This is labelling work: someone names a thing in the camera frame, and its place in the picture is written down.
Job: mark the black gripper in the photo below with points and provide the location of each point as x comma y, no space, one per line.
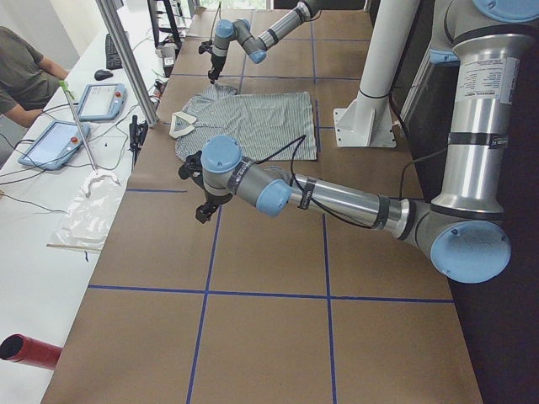
211,198
216,63

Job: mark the blue white striped polo shirt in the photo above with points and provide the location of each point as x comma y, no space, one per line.
262,124

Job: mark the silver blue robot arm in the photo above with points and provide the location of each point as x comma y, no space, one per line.
459,229
256,47

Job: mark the black power strip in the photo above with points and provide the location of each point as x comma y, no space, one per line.
137,134

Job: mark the black keyboard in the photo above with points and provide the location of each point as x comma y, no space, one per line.
112,57

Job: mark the black computer mouse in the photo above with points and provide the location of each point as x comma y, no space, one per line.
102,74

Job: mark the blue teach pendant far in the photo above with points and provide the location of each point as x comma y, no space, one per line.
101,102

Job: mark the blue teach pendant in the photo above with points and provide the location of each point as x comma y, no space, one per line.
101,102
54,147

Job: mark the clear plastic bag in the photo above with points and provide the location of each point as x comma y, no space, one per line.
89,217

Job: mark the blue teach pendant near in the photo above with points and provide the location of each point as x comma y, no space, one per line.
54,147

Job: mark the seated person in grey shirt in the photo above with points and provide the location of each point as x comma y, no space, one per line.
28,79

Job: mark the red cylinder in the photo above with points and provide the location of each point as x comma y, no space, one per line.
22,349

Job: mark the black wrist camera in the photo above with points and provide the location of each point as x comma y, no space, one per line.
191,168

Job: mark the aluminium frame post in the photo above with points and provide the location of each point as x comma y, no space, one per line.
115,28

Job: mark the white mounting pedestal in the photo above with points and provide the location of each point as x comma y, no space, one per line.
367,121

